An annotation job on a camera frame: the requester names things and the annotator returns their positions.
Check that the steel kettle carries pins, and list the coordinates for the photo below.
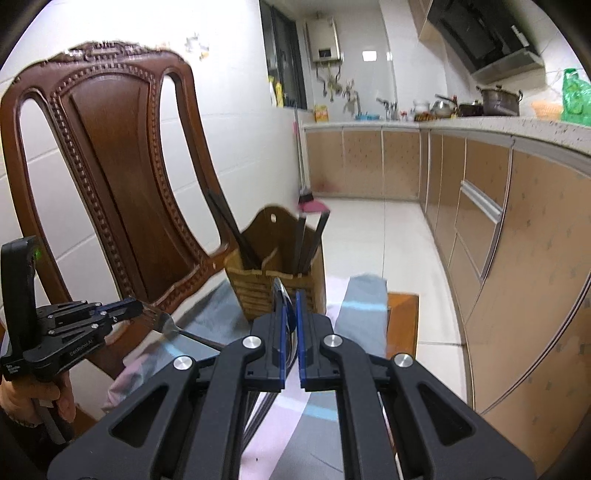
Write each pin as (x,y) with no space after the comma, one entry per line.
(443,110)

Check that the green plastic bag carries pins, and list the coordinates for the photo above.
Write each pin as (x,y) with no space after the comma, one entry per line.
(577,99)

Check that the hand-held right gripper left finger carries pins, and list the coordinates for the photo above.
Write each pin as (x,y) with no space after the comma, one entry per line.
(280,350)

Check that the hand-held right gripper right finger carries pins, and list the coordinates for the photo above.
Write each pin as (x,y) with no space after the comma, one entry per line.
(302,350)

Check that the dark framed window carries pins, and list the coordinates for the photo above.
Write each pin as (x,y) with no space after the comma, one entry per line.
(288,60)

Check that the blue-grey cloth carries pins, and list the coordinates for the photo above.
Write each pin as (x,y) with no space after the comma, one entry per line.
(360,314)

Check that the black range hood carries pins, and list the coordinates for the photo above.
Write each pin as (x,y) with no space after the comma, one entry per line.
(480,32)

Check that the yellow box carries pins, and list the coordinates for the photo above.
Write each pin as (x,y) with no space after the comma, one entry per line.
(322,114)

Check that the carved wooden chair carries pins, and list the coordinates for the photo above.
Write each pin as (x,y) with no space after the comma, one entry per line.
(115,161)

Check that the broom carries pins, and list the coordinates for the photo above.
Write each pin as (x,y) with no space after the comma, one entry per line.
(304,194)

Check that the pink dustpan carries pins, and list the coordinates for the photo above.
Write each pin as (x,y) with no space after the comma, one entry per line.
(316,206)

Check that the yellow bottle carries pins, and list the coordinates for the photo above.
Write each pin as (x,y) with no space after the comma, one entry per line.
(277,94)

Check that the bamboo utensil holder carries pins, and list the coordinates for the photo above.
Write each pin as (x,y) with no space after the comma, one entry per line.
(258,290)

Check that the metal spoon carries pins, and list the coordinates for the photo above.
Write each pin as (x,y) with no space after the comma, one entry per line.
(288,314)

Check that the steel cooking pot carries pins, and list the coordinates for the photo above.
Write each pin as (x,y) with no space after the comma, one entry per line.
(501,101)

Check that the tan kitchen cabinets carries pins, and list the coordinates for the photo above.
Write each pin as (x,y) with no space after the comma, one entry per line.
(531,277)

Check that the tan wall cabinet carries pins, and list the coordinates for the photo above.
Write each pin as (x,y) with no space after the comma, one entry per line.
(420,16)

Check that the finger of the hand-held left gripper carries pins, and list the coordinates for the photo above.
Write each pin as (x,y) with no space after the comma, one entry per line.
(124,317)
(122,307)

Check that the dark pan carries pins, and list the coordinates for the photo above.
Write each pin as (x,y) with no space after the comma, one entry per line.
(470,110)

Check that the metal fork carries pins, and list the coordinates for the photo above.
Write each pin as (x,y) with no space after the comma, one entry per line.
(159,321)

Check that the person's left hand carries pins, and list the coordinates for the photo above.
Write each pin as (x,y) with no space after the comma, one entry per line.
(51,392)

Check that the water heater pipes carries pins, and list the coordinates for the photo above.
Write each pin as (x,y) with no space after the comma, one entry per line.
(328,83)

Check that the black chopstick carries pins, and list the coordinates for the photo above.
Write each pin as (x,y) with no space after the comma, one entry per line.
(249,254)
(226,221)
(299,240)
(321,230)

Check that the orange basket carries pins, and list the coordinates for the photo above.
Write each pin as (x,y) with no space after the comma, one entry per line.
(547,110)

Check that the white water heater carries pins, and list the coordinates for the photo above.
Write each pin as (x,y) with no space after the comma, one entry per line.
(323,41)

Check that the blue basin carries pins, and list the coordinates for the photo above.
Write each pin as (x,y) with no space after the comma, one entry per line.
(368,117)

